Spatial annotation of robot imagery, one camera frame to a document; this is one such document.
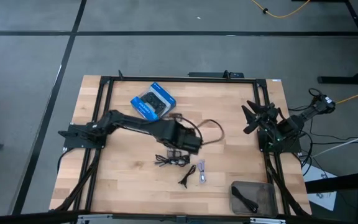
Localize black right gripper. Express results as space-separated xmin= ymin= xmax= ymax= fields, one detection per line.
xmin=241 ymin=100 xmax=284 ymax=135

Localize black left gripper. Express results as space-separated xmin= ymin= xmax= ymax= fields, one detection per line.
xmin=166 ymin=122 xmax=203 ymax=159

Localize thin black USB-C cable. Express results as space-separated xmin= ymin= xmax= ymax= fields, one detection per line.
xmin=178 ymin=164 xmax=197 ymax=189

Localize white braided USB-C cable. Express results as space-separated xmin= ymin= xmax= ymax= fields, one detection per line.
xmin=196 ymin=159 xmax=207 ymax=184

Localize blue game controller box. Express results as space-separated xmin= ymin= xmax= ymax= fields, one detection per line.
xmin=130 ymin=82 xmax=177 ymax=121

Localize clear plastic tray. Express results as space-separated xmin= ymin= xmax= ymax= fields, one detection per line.
xmin=230 ymin=180 xmax=279 ymax=218

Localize white printed paper sheet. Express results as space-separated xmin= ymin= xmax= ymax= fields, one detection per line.
xmin=303 ymin=164 xmax=338 ymax=212

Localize dark desk with black beam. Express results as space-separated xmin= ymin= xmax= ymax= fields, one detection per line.
xmin=305 ymin=170 xmax=358 ymax=224

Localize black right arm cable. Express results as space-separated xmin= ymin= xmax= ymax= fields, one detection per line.
xmin=277 ymin=107 xmax=291 ymax=125

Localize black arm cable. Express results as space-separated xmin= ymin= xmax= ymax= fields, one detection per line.
xmin=277 ymin=107 xmax=291 ymax=125
xmin=169 ymin=113 xmax=226 ymax=146

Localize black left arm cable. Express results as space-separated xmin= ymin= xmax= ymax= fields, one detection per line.
xmin=169 ymin=113 xmax=226 ymax=146

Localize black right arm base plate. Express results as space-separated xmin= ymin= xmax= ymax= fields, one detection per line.
xmin=257 ymin=129 xmax=301 ymax=153

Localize black aluminium table frame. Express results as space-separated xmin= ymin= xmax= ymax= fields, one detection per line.
xmin=50 ymin=70 xmax=312 ymax=218

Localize thick black USB-C cable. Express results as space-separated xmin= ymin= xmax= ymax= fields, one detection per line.
xmin=231 ymin=185 xmax=260 ymax=214

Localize black floor cable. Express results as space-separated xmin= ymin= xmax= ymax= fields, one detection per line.
xmin=300 ymin=118 xmax=358 ymax=177

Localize white floor cable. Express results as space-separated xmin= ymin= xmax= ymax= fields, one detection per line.
xmin=311 ymin=129 xmax=358 ymax=158

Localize yellow cable with black plug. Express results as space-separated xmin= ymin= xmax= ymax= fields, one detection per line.
xmin=250 ymin=0 xmax=311 ymax=19

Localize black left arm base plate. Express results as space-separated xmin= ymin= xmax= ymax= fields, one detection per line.
xmin=63 ymin=124 xmax=107 ymax=149

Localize yellow floor cable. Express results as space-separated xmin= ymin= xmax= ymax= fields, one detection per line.
xmin=336 ymin=86 xmax=358 ymax=105

